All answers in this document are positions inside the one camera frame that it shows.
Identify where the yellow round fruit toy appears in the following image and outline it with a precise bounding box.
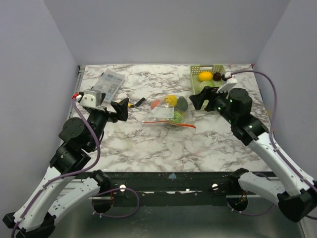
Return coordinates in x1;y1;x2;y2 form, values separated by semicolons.
198;71;213;82

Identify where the pale green perforated basket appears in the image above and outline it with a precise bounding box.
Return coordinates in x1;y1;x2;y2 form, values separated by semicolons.
190;64;225;110

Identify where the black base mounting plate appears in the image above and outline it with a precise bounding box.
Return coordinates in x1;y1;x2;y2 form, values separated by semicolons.
71;171;278;208

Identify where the black bit holder strip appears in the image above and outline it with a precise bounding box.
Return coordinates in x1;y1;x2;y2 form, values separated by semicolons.
135;98;146;107

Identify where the green cabbage toy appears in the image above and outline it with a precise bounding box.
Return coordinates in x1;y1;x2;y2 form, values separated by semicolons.
199;81;215;90

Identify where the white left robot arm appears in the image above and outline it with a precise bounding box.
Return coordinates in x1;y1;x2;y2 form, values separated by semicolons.
2;89;133;238

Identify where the dark red plum toy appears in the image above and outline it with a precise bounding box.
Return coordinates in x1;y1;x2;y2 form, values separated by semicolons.
213;72;222;81

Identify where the grey oyster mushroom toy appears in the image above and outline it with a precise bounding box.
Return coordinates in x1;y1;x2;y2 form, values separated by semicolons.
152;107;174;119

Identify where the clear zip bag orange zipper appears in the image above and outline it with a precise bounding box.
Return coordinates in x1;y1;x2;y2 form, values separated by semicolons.
142;95;196;129

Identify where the peach toy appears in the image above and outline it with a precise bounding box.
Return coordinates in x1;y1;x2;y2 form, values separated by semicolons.
151;100;161;109

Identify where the small bright green vegetable toy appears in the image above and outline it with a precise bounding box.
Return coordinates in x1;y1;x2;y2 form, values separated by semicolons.
170;111;183;123

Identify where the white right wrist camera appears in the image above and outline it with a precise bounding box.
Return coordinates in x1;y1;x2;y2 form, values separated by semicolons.
216;72;238;93

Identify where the clear plastic organizer box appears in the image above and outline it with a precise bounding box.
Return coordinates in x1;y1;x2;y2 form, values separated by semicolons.
92;70;125;103

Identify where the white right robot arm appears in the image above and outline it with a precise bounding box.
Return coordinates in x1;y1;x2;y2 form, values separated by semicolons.
201;86;317;222

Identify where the yellow banana toy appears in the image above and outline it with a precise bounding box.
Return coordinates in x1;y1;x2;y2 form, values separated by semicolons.
164;95;178;107

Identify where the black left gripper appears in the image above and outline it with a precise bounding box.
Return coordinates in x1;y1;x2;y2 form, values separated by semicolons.
88;93;129;150

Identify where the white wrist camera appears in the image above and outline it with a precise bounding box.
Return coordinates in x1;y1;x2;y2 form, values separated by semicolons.
216;72;238;93
72;89;106;111

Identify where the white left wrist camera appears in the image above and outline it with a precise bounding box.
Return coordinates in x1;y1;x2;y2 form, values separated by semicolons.
72;89;106;111

